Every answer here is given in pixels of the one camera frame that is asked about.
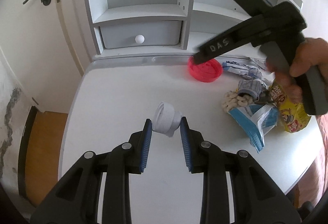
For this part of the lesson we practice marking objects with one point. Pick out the red plastic lid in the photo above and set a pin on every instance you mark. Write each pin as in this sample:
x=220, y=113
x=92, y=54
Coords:
x=209, y=71

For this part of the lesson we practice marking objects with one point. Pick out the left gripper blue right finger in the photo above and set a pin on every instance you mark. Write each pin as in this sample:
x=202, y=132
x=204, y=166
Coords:
x=187, y=144

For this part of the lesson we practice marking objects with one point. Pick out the blue white striped snack bag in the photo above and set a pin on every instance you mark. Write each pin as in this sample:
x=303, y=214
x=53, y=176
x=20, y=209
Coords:
x=256, y=121

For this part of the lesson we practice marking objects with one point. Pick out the yellow snack bag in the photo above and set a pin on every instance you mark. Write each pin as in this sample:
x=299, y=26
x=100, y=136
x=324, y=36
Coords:
x=293, y=115

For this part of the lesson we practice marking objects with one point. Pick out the white desk hutch shelf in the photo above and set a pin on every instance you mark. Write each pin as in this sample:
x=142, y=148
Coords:
x=164, y=6

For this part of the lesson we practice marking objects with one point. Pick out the bag of white ring snacks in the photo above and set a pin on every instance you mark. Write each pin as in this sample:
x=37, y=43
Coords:
x=247, y=92

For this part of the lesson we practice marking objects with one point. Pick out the white door with black handle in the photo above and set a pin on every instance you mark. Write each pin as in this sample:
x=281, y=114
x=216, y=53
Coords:
x=35, y=47

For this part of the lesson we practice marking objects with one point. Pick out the grey drawer with white knob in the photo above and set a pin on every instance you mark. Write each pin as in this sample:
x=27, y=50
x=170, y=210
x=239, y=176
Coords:
x=162, y=32

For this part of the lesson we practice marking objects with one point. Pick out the person's right hand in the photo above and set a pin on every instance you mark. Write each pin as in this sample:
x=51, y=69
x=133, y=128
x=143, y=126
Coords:
x=312, y=52

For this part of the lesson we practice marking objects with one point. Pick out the crumpled blue white paper wrapper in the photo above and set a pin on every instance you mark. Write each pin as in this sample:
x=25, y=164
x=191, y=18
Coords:
x=255, y=70

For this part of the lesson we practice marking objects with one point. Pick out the white plastic bottle cap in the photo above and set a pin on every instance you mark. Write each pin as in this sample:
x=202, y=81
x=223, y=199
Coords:
x=166, y=119

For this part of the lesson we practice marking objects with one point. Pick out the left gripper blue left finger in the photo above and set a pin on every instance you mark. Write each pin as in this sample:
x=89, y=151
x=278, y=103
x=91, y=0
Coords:
x=144, y=145

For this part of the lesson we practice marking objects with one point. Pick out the pink bed cover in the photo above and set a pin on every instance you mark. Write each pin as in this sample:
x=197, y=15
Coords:
x=313, y=183

